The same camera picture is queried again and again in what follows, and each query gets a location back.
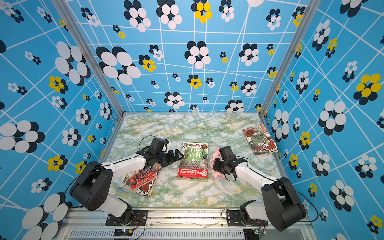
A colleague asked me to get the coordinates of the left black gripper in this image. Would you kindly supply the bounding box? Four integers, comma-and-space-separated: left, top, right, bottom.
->
156, 148, 186, 167

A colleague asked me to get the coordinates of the pink cloth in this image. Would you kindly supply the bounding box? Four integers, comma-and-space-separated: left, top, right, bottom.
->
209, 151, 229, 181

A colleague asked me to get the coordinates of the green red dinosaur book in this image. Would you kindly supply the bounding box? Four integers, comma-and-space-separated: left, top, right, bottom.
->
177, 142, 209, 182

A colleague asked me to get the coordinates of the red manga book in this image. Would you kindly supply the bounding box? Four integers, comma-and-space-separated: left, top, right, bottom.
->
129, 164, 162, 190

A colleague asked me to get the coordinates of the red brown illustrated book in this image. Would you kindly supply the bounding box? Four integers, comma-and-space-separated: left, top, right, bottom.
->
242, 124, 278, 156

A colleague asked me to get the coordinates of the grey teal warrior book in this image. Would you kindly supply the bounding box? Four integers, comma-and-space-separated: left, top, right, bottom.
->
117, 173, 159, 197

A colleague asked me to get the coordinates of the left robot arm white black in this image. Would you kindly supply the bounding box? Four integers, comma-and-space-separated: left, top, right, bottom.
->
67, 138, 185, 226

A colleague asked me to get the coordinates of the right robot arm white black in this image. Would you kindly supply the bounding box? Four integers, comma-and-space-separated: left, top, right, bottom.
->
213, 146, 307, 232

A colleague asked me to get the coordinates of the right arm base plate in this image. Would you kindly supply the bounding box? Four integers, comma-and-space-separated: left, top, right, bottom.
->
225, 210, 269, 228

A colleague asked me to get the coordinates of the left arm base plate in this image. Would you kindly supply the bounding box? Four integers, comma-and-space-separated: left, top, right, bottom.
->
105, 209, 149, 227

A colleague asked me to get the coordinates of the aluminium front rail frame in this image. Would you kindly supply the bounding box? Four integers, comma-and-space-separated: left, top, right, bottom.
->
57, 208, 318, 240

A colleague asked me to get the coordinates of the left aluminium corner post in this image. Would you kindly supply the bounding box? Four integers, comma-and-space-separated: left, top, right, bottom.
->
53, 1, 124, 118

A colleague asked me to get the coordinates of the aluminium corner post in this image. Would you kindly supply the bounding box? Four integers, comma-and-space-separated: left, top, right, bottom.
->
260, 0, 321, 118
53, 1, 124, 118

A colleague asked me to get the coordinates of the right aluminium corner post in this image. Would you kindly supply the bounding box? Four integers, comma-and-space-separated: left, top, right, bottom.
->
260, 0, 321, 118

